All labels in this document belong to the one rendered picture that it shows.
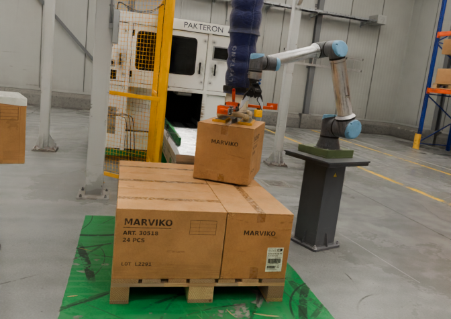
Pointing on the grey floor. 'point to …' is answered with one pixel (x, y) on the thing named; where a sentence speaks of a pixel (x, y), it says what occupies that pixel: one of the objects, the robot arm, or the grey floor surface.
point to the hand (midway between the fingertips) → (251, 109)
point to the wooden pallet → (197, 287)
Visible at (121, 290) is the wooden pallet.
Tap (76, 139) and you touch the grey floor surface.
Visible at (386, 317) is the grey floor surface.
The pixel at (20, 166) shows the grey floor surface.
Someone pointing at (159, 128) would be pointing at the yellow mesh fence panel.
